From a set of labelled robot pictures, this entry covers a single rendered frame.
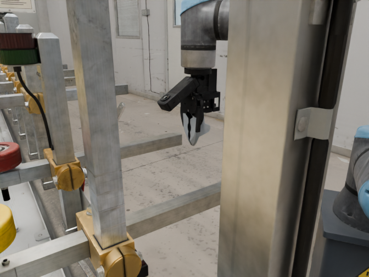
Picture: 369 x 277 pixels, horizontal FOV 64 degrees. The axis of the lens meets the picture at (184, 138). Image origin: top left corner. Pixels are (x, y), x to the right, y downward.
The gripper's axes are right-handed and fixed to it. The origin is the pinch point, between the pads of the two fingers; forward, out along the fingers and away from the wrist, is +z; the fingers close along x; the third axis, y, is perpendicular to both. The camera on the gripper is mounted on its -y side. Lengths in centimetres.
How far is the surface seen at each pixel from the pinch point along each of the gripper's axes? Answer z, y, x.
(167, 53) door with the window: 2, 202, 349
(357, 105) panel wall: 33, 229, 66
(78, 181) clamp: -1.1, -33.0, -8.7
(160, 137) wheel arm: -3.4, -10.0, -0.8
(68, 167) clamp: -3.8, -34.1, -7.1
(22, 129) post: 9, -35, 69
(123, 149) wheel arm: -2.7, -20.6, -1.7
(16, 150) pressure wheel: -7.7, -42.2, -2.6
